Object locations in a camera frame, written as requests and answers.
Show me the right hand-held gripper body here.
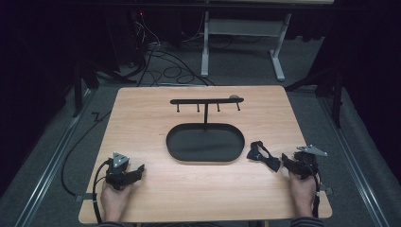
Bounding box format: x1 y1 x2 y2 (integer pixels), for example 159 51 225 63
292 144 329 181

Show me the person's right hand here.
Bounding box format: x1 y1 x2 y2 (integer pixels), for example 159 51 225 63
288 171 318 219

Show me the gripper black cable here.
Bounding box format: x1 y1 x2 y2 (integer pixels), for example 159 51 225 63
306 159 323 219
92 158 113 225

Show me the metal floor rail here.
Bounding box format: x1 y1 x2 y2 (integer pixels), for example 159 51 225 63
12 88 97 227
317 94 392 227

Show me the tangle of black cables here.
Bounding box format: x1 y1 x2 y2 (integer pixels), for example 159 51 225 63
127 10 217 88

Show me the black metal stand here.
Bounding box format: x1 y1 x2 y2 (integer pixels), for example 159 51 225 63
284 64 345 130
73 59 138 118

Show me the black floor cable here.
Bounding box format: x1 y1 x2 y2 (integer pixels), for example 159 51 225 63
61 109 113 198

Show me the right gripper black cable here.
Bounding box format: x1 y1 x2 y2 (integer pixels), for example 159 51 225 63
306 159 323 219

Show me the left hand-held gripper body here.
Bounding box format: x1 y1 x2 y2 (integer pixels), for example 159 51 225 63
105 151 134 191

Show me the white metal desk frame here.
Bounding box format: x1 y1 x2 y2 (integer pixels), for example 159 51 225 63
200 10 293 82

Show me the person's left hand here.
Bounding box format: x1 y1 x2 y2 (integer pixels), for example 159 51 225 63
100 181 133 222

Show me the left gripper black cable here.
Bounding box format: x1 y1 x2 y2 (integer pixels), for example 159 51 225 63
92 158 113 225

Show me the black hook rack with tray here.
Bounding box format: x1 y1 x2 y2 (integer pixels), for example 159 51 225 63
166 96 246 164

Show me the black bow tie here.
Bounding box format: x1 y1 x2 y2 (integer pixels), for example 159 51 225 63
246 140 282 173

